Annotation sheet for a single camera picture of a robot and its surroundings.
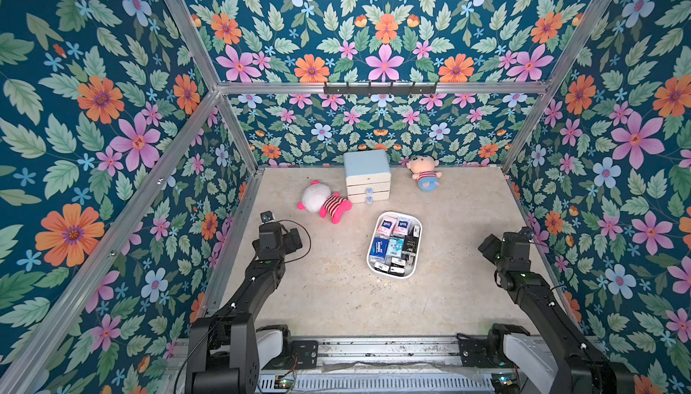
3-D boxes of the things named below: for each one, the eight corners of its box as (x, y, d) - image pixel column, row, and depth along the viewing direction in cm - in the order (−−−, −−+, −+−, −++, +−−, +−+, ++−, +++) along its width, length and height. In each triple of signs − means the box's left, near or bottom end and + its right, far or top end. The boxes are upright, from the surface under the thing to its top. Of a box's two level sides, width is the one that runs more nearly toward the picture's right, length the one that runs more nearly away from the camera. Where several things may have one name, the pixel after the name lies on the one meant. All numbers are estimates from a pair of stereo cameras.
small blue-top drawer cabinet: (345, 205, 109) (342, 179, 96) (347, 164, 124) (345, 138, 112) (388, 205, 109) (391, 179, 96) (385, 164, 124) (387, 137, 112)
